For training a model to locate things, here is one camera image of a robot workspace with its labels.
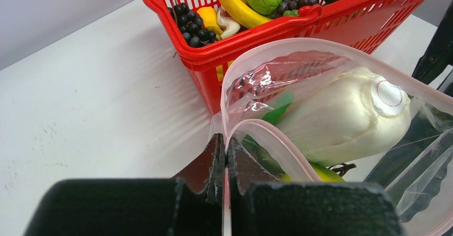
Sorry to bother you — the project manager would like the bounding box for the white green napa cabbage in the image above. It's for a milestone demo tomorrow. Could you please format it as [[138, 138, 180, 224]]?
[[277, 67, 412, 167]]

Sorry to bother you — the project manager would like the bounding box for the yellow banana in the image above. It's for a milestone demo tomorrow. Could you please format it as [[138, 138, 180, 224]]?
[[278, 162, 345, 183], [219, 0, 271, 29]]

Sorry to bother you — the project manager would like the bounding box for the dark purple grape bunch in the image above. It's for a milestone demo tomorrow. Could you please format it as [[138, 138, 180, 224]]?
[[167, 2, 219, 48]]

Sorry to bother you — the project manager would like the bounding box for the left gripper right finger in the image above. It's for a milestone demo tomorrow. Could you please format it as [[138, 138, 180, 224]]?
[[227, 137, 404, 235]]

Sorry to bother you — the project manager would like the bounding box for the reddish purple grape bunch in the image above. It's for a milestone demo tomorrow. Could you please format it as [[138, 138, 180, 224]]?
[[269, 0, 319, 19]]

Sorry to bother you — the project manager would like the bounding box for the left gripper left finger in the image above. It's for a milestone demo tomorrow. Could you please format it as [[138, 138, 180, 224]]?
[[25, 133, 225, 235]]

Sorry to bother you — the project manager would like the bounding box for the clear zip top bag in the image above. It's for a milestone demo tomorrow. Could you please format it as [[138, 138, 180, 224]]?
[[211, 38, 452, 235]]

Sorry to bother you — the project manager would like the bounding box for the red plastic basket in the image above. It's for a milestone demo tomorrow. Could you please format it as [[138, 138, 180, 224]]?
[[143, 0, 424, 114]]

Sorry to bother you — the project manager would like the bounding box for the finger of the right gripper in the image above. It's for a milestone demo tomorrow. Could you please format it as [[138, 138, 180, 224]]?
[[412, 4, 452, 85]]

